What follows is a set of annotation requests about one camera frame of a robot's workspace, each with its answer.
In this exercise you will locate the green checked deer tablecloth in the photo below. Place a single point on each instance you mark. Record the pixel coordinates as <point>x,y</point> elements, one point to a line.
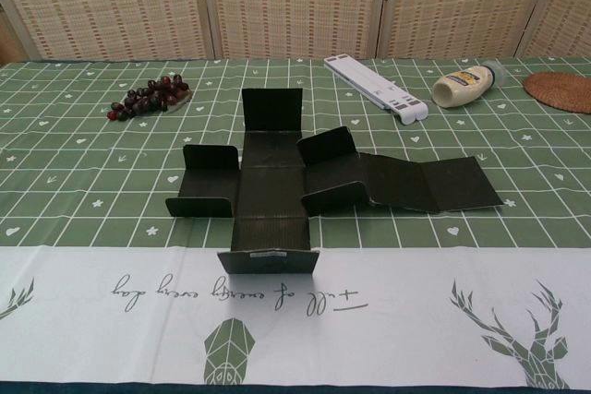
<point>92,320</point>

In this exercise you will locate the cream mayonnaise squeeze bottle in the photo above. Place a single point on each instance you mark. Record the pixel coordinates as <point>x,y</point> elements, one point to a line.
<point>461,87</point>

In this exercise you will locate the round brown woven coaster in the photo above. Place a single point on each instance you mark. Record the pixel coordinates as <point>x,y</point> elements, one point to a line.
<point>563,91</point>

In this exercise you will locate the dark red grape bunch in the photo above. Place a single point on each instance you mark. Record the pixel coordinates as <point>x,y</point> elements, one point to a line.
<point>148,99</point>

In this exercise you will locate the white folding stand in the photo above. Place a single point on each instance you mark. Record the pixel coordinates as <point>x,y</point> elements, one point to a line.
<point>369,85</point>

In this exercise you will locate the black cardboard box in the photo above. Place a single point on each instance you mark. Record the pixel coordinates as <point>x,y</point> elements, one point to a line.
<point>272,191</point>

